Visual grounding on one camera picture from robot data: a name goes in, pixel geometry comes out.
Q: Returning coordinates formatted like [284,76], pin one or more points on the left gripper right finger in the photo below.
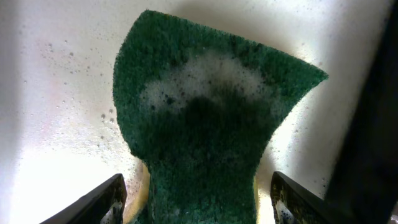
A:
[292,203]

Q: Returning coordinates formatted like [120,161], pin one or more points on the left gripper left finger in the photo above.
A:
[104,204]

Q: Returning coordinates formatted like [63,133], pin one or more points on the green and yellow sponge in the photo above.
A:
[198,107]

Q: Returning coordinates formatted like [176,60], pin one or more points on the small soapy water tray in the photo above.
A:
[59,137]

